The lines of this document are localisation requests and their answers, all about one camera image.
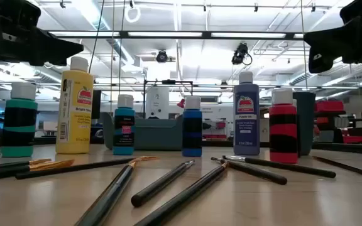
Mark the black monitor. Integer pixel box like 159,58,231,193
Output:
91,90,102,121

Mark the small light blue paint bottle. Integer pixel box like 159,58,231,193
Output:
112,94,136,156

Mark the white hanging ring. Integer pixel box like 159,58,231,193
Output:
124,4,141,24

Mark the small red paint bottle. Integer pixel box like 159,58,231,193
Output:
268,88,299,164

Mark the black overhead crossbar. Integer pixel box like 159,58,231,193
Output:
47,30,306,40

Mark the teal plastic storage bin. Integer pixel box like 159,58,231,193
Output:
101,112,184,151

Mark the thin hanging cord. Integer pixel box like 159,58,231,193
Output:
300,0,309,92

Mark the dark teal plastic cup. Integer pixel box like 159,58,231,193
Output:
292,90,316,157

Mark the thin black paintbrush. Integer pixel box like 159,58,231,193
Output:
312,155,362,176

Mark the large purple paint bottle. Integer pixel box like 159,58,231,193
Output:
233,71,261,156

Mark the black stand frame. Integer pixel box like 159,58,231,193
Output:
142,80,194,119

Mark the black overhead camera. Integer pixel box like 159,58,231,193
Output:
155,49,169,63

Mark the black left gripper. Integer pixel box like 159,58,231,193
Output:
0,0,84,67

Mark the shelf with red bins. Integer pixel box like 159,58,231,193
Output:
312,99,362,144

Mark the small teal paint bottle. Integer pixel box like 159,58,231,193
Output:
0,82,39,158

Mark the black hanging camera with cable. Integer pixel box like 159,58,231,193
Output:
231,42,253,66

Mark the orange-bristle paintbrush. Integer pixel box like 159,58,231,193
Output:
74,160,137,226
0,159,75,182

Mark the large yellow paint bottle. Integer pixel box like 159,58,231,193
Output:
55,56,94,155

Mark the white cylindrical tank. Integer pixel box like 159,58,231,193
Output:
145,86,170,120

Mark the long paintbrush gold ferrule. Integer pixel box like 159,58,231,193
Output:
14,156,160,180

